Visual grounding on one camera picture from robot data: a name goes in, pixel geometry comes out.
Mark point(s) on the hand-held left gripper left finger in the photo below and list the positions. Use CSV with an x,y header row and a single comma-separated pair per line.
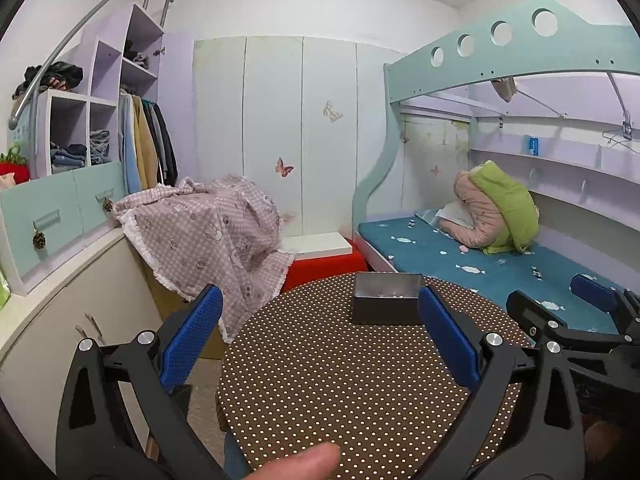
x,y
192,330

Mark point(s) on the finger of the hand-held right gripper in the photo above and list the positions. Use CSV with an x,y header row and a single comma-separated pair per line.
x,y
592,292
530,310

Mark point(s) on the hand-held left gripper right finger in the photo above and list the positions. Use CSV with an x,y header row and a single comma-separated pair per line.
x,y
447,335

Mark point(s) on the metal tin box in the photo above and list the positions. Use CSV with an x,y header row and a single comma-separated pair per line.
x,y
385,305

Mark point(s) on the person's right hand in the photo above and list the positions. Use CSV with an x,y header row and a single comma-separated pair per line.
x,y
602,442

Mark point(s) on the person's left hand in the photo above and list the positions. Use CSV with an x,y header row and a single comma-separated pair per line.
x,y
310,462

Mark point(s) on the cardboard box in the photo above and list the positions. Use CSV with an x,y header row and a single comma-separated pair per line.
x,y
167,297

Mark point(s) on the blue fish print mattress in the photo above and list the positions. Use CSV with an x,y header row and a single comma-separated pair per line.
x,y
450,250

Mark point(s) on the pink checked cloth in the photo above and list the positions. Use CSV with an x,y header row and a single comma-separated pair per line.
x,y
215,240

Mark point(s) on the green quilt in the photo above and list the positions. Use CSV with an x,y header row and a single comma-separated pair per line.
x,y
510,205

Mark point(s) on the brown polka-dot round table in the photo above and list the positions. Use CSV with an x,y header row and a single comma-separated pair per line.
x,y
350,385

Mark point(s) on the white cabinet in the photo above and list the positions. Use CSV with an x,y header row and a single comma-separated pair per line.
x,y
75,320

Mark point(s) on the pink quilt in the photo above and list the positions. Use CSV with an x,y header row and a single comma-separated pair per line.
x,y
475,205

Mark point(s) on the pale pillow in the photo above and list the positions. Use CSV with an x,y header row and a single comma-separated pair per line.
x,y
452,212

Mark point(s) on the red ottoman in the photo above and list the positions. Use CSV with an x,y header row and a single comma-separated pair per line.
x,y
320,267

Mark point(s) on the white board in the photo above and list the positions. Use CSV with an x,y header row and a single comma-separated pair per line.
x,y
315,243

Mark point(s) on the pinecone ornament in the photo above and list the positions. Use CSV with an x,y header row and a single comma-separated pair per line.
x,y
39,240
107,205

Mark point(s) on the small blue box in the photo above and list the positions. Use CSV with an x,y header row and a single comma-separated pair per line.
x,y
534,145

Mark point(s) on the black hanging tag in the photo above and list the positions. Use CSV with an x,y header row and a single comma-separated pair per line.
x,y
626,127

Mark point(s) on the teal drawer unit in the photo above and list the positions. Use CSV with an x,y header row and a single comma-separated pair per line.
x,y
50,220

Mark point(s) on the row of hanging clothes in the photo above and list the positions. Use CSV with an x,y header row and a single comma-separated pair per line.
x,y
145,145

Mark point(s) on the green object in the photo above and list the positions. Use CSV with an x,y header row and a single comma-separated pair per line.
x,y
2,292

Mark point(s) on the folded blue jeans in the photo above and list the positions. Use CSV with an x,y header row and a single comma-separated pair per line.
x,y
100,142
67,156

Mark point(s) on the white wardrobe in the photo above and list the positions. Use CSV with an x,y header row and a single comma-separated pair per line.
x,y
300,135

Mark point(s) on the beige hanging pouch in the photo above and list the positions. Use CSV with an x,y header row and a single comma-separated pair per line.
x,y
505,87

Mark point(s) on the red plush toy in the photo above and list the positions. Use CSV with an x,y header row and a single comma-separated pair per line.
x,y
12,167

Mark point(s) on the beige butterfly sticker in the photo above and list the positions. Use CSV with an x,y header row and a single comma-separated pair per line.
x,y
332,111

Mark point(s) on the lilac stepped shelf unit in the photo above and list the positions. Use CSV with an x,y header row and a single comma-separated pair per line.
x,y
107,75

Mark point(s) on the grey folded clothes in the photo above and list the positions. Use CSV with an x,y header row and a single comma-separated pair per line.
x,y
136,55

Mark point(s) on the black clothes pile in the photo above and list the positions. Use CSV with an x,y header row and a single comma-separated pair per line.
x,y
55,77

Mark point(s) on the grey metal handrail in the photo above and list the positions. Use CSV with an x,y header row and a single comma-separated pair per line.
x,y
75,30

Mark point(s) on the teal bunk bed frame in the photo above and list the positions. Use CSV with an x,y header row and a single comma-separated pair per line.
x,y
450,60

